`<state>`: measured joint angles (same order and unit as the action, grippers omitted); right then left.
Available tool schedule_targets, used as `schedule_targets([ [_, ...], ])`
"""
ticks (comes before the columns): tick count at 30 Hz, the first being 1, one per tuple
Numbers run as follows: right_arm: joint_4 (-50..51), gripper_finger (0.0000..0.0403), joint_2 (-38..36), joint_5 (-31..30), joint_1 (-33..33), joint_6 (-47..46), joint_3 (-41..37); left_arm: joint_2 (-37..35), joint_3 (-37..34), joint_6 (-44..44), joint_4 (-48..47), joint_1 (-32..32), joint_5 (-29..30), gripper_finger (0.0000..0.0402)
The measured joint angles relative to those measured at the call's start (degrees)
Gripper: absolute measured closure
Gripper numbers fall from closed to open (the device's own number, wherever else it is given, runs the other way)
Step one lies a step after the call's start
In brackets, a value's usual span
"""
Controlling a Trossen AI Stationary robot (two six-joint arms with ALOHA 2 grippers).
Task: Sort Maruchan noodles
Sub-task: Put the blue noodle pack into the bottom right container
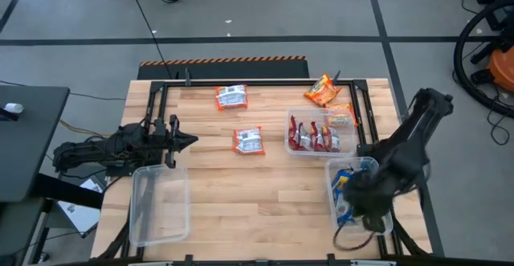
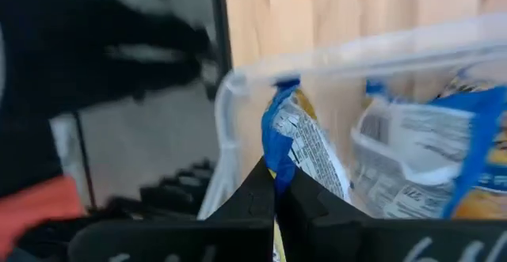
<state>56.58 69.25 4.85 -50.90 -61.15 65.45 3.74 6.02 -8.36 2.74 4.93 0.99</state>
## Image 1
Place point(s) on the black desk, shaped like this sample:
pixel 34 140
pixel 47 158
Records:
pixel 24 157

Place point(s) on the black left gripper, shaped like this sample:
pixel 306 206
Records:
pixel 162 141

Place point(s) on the black hazard-striped floor mat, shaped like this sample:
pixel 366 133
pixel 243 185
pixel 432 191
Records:
pixel 225 70

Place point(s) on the clear plastic bin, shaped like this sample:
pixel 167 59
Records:
pixel 335 195
pixel 160 218

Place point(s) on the orange Maruchan ramen packet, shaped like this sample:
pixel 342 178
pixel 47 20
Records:
pixel 322 90
pixel 249 141
pixel 231 97
pixel 341 118

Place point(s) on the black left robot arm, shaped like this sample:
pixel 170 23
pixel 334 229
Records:
pixel 88 153

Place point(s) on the black metal table frame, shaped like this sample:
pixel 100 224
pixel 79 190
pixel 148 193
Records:
pixel 281 83

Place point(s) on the small dark device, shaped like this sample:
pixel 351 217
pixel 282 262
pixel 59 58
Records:
pixel 6 115

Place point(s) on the white paper booklet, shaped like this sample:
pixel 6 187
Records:
pixel 80 218

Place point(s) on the orange shop vacuum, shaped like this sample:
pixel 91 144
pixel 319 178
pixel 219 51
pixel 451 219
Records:
pixel 504 69
pixel 458 59

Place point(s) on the clear bin with paper label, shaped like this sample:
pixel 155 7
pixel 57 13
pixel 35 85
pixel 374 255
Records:
pixel 347 137

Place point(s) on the black desk base beam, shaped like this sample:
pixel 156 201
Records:
pixel 68 191

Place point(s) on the small white bottle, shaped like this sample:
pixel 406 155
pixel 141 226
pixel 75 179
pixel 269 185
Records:
pixel 14 108

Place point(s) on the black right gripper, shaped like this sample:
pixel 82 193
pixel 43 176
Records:
pixel 369 201

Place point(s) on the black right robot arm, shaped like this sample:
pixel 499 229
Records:
pixel 405 141

